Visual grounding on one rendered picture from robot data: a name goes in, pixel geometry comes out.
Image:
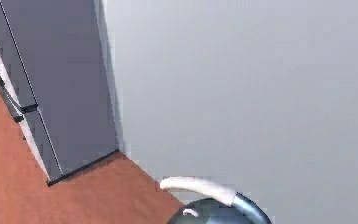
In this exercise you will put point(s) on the grey fridge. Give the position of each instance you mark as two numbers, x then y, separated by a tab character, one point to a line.
67	86

